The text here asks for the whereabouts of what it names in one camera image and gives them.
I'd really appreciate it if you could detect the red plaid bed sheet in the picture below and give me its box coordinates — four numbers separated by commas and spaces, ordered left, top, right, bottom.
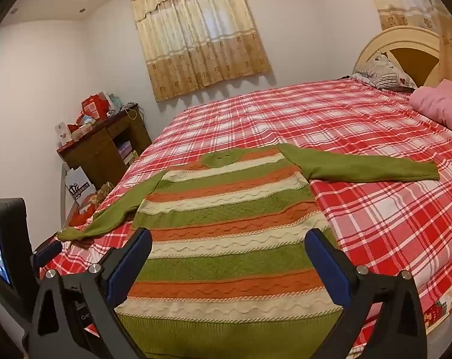
39, 78, 452, 348

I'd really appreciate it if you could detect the grey metal frame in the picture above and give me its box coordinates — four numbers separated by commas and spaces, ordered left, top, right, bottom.
60, 165, 68, 225

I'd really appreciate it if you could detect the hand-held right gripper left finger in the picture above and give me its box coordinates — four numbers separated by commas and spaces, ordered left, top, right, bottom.
25, 227, 153, 359

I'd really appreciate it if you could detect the red gift box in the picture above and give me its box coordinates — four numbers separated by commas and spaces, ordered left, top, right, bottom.
81, 93, 110, 120

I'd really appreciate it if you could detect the white upright box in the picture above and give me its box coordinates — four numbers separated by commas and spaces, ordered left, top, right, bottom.
55, 121, 74, 146

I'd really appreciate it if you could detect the white cable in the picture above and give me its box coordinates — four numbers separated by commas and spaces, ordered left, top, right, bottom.
119, 102, 145, 121

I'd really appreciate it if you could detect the floral patterned cloth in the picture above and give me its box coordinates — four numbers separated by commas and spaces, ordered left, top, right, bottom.
81, 181, 114, 210

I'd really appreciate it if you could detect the grey patterned pillow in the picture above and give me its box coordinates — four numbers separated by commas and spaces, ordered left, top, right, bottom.
351, 50, 417, 90

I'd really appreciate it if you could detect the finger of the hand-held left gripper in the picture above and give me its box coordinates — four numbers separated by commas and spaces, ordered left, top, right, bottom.
31, 240, 64, 268

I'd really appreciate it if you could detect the red plastic bag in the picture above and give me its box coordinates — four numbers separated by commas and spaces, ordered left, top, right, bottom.
69, 202, 95, 229

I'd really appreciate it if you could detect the pink quilt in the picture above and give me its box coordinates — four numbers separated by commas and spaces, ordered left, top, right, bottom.
409, 80, 452, 139

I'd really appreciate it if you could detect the green orange cream striped sweater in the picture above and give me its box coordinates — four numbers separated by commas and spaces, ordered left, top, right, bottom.
57, 143, 441, 359

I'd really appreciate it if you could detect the beige floral window curtain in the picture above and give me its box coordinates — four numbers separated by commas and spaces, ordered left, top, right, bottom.
129, 0, 273, 102

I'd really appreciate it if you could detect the stack of books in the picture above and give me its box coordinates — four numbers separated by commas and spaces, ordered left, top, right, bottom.
118, 141, 138, 165

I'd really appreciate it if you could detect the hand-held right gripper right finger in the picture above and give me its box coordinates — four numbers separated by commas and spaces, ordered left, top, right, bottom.
304, 228, 429, 359

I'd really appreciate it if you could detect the cream wooden headboard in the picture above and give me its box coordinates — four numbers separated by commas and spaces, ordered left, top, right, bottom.
355, 26, 452, 90

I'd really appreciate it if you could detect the brown wooden desk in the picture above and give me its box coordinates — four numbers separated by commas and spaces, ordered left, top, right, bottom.
57, 104, 152, 191

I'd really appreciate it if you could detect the light blue bag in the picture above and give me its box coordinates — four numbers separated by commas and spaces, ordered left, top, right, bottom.
108, 93, 123, 115

